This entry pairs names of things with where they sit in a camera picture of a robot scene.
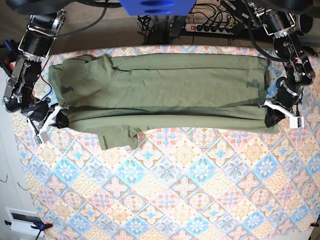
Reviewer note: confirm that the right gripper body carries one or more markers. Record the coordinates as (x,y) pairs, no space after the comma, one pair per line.
(39,117)

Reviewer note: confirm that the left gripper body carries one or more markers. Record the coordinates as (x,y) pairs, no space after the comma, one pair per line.
(291,112)

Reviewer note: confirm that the green t-shirt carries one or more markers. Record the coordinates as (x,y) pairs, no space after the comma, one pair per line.
(116,98)

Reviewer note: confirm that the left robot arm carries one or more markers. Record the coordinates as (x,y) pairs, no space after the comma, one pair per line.
(276,18)

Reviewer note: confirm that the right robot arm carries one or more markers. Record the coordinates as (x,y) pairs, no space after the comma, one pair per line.
(46,19)

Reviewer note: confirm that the orange black clamp left top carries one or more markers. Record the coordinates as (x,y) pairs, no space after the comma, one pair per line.
(8,55)

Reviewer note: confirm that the blue clamp bottom left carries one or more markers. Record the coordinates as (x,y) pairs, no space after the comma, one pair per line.
(41,227)

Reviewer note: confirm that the white power strip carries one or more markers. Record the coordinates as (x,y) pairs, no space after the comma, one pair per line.
(210,29)

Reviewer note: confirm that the orange clamp bottom right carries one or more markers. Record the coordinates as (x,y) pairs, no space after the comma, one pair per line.
(314,224)

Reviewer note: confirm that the patterned tablecloth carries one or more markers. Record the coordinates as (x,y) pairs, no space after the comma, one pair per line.
(179,184)

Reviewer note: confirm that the white wall socket box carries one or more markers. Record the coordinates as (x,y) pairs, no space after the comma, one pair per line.
(22,215)

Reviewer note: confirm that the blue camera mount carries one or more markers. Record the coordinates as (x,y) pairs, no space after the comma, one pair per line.
(157,7)

